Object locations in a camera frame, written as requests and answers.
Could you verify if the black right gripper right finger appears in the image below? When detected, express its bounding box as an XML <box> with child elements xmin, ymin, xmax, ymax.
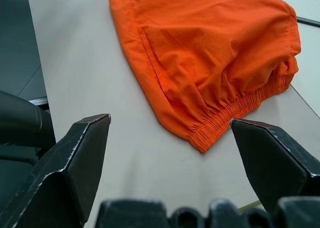
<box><xmin>229</xmin><ymin>118</ymin><xmax>320</xmax><ymax>212</ymax></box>

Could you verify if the dark rounded shape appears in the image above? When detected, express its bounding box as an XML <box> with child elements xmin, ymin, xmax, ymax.
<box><xmin>0</xmin><ymin>90</ymin><xmax>57</xmax><ymax>168</ymax></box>

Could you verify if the orange shirt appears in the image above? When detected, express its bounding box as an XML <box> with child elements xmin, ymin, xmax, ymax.
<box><xmin>108</xmin><ymin>0</ymin><xmax>301</xmax><ymax>153</ymax></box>

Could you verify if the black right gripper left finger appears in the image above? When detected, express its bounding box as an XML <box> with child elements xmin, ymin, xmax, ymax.
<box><xmin>0</xmin><ymin>114</ymin><xmax>112</xmax><ymax>228</ymax></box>

